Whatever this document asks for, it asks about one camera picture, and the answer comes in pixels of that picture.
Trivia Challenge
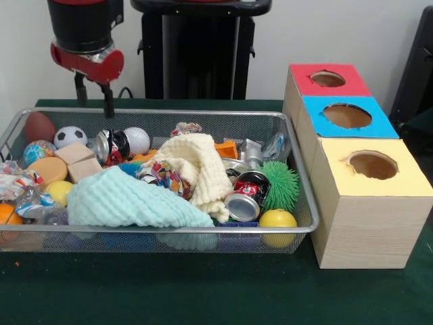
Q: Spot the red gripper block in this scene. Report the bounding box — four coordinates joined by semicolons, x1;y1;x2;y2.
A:
51;42;126;120

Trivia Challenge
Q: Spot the mint green waffle cloth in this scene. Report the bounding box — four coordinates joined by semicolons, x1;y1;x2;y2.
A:
66;166;216;230

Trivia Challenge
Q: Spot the cream waffle cloth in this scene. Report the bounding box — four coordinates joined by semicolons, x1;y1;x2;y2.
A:
152;133;234;223

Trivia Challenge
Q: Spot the clear shallow mesh bin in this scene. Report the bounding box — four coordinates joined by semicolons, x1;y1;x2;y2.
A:
0;108;320;254

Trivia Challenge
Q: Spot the wooden box with three holes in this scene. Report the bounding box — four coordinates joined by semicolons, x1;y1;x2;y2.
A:
283;64;433;269

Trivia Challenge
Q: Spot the small black white soccer ball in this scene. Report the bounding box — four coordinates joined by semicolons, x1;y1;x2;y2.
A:
53;126;89;150

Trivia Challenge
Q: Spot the crushed black silver can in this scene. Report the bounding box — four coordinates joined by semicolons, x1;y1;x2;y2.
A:
95;129;131;167

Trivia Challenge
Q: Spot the small white baseball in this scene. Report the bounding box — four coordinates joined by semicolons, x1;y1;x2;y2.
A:
124;127;152;156

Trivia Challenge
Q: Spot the small brown football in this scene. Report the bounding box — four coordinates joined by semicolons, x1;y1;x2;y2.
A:
24;111;56;144

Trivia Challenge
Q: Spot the small globe print ball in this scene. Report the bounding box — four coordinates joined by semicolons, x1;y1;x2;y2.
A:
23;140;58;167

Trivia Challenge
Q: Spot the brown round burger toy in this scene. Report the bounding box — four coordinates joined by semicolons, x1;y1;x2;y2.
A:
27;157;68;185

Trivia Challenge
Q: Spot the plain yellow ball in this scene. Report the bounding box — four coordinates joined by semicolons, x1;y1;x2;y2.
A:
46;180;74;207

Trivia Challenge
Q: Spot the orange toy building block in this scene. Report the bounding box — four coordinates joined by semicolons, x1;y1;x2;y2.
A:
215;140;240;160

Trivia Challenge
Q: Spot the small orange basketball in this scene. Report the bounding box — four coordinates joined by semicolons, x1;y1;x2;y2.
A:
0;203;22;225

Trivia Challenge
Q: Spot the black silver drink can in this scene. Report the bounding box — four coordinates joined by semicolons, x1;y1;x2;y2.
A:
225;171;271;223

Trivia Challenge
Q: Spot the green fuzzy toy with eyes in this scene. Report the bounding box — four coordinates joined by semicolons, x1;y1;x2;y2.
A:
257;160;300;212

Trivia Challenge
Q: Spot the yellow smiley ball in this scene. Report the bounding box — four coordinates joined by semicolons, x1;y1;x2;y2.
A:
258;209;298;247

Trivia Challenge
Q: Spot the dark green table cloth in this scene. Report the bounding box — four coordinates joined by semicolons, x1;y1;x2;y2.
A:
0;98;433;325

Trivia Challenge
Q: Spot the black stand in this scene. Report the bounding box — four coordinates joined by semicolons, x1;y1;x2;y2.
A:
389;5;433;126

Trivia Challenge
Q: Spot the colourful knotted rope toy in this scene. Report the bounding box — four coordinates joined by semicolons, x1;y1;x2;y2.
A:
137;160;192;200

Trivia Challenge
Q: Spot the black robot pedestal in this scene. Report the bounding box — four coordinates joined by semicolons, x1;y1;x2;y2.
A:
122;0;273;101

